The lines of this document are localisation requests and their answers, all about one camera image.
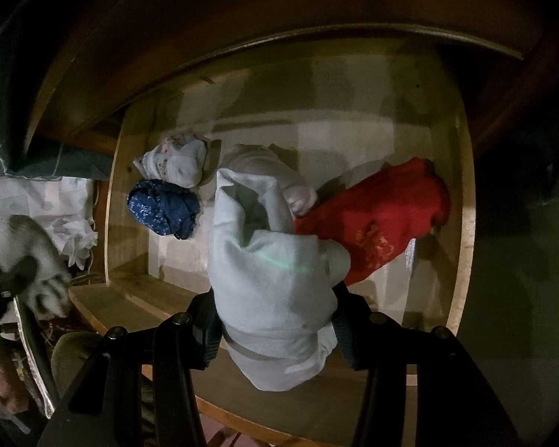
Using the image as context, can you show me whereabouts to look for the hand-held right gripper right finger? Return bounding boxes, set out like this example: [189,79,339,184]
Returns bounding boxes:
[331,282,525,447]

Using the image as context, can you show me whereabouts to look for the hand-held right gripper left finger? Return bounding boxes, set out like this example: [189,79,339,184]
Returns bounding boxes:
[37,291,224,447]

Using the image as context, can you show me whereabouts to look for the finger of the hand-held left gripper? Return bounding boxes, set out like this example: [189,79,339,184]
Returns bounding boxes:
[0,255,40,299]

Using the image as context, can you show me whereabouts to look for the grey striped sock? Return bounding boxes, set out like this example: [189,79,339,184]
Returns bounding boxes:
[0,215,74,321]

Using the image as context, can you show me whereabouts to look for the light blue underwear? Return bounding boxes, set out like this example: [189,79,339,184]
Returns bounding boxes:
[207,168,352,392]

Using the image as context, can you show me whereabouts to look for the red underwear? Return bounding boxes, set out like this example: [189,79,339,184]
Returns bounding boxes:
[293,157,452,287]

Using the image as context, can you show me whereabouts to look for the dark blue sock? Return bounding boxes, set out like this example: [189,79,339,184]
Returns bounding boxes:
[127,178,202,241]

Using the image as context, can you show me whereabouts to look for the pale white underwear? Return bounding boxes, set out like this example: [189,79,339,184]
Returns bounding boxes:
[226,143,318,219]

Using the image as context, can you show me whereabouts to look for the wooden drawer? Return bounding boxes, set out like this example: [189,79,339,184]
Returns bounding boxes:
[69,32,477,447]

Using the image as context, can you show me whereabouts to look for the person's left hand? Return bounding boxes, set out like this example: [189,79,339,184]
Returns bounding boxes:
[0,368,22,415]

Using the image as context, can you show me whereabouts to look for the white crumpled cloth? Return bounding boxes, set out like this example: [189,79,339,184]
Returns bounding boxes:
[0,174,100,271]

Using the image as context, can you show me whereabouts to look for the blue checked cloth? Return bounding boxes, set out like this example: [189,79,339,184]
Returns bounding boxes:
[0,4,115,183]

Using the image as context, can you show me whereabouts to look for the light blue baby socks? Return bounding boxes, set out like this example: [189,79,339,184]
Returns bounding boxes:
[133,131,222,189]

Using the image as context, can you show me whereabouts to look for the wooden nightstand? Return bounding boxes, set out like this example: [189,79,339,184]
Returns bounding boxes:
[23,0,559,159]

